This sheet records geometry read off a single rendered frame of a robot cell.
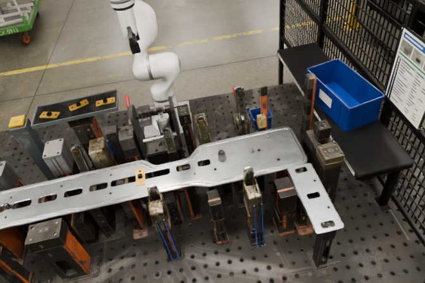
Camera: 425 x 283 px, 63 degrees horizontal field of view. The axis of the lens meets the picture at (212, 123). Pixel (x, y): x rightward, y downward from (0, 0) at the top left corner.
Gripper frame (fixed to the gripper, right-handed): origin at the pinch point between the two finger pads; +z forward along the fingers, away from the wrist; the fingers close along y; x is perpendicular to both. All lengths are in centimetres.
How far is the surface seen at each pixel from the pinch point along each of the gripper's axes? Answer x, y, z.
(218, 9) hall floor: 81, -315, 144
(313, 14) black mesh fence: 91, -47, 29
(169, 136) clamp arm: 3.6, 12.5, 37.7
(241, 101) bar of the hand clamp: 36.2, 9.7, 29.9
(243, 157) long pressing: 32, 27, 45
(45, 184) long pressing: -50, 18, 45
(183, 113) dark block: 11.3, 5.7, 32.9
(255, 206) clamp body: 30, 50, 45
